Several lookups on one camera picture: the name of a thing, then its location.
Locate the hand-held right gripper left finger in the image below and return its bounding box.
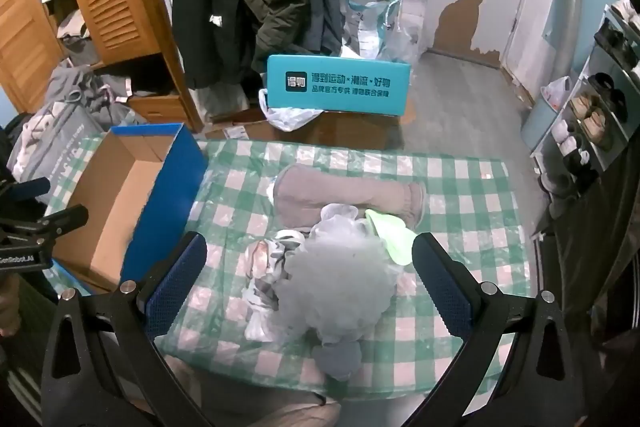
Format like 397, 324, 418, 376
40, 231, 216, 427

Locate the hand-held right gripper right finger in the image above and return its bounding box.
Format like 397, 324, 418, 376
400, 232, 593, 427

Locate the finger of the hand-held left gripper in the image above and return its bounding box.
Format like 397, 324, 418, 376
0, 177, 52, 208
0, 205, 89, 249

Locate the blue cardboard box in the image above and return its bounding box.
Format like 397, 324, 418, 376
50, 123, 209, 296

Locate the white mesh bath loofah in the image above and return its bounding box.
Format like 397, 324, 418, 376
279, 202, 402, 344

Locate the long pinkish grey cloth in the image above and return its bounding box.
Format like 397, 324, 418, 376
271, 163, 429, 234

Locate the grey printed tote bag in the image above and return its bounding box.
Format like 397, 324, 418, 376
19, 101, 112, 208

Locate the light green cloth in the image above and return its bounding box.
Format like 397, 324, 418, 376
364, 209, 419, 266

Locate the white black patterned cloth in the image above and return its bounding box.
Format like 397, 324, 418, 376
242, 229, 312, 343

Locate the green white checked tablecloth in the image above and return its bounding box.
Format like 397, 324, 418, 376
44, 134, 534, 404

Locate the pile of grey clothes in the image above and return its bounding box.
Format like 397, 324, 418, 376
49, 57, 136, 118

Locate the dark grey sock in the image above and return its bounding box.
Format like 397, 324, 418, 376
312, 339, 364, 383

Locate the dark cloth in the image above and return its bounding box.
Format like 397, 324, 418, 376
542, 152, 640, 427

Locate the wooden wardrobe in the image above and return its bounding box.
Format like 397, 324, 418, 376
0, 0, 207, 134

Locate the labelled brown cardboard box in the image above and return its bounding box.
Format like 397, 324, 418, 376
205, 119, 275, 142

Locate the shoe rack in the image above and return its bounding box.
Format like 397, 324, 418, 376
530, 0, 640, 230

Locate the small white plastic bag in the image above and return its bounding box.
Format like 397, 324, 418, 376
542, 76, 572, 108

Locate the teal printed box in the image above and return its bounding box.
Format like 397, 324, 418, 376
264, 54, 412, 118

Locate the group of assorted shoes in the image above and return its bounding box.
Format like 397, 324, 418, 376
540, 0, 640, 208

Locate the clear plastic bag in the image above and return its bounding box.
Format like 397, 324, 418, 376
388, 0, 428, 64

